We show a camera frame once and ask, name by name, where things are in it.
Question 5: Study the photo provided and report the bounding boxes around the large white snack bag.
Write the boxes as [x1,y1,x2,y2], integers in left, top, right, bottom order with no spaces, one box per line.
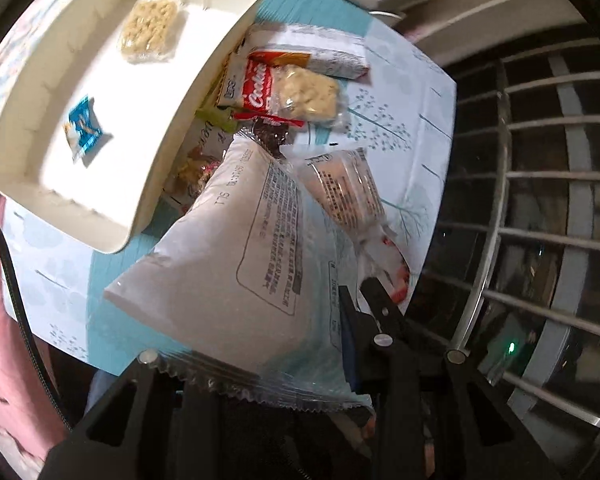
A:
[104,134,370,411]

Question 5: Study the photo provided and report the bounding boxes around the clear pack printed label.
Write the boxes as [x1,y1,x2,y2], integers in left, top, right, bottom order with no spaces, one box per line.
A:
[289,148,386,237]

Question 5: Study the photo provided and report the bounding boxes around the clear bag brown snacks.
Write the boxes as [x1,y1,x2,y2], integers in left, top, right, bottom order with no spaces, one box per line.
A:
[162,117,233,214]

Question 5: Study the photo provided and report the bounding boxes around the pink blanket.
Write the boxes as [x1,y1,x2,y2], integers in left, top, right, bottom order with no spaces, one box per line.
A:
[0,194,71,480]

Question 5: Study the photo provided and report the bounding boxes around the metal window grille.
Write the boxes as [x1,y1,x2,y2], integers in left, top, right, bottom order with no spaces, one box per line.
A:
[410,26,600,437]

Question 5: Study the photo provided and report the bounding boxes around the dark red snack packet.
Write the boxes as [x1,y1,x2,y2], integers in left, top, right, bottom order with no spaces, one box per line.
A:
[358,224,412,314]

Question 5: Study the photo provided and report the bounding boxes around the patterned blue white tablecloth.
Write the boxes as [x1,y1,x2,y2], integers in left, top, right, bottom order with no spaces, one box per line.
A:
[3,0,456,374]

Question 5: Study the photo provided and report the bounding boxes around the dark chocolate snack packet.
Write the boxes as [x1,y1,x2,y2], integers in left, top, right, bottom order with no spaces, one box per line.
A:
[252,117,289,158]

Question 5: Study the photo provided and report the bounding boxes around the small blue candy packet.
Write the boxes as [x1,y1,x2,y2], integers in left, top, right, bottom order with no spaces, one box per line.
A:
[64,98,104,162]

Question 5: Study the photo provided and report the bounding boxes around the green snack packet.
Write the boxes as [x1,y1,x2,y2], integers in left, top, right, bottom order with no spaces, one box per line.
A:
[195,106,238,133]

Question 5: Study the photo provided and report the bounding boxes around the clear pack pale biscuit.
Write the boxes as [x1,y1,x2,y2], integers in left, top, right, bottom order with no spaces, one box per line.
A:
[268,65,343,125]

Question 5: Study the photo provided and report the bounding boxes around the red cookies packet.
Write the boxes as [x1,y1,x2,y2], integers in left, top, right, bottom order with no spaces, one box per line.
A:
[215,53,306,127]

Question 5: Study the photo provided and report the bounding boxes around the white wrapped biscuit roll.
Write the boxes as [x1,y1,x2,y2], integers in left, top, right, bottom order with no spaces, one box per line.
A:
[240,22,370,80]

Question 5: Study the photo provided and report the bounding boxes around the white plastic storage bin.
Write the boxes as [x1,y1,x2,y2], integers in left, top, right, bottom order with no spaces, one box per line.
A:
[0,0,262,254]

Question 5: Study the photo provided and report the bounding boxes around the clear pack pale crackers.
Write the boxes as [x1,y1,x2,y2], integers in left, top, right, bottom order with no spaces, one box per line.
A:
[120,0,181,63]

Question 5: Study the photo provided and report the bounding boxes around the black cable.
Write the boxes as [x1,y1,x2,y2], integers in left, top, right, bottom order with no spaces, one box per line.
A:
[0,201,71,430]

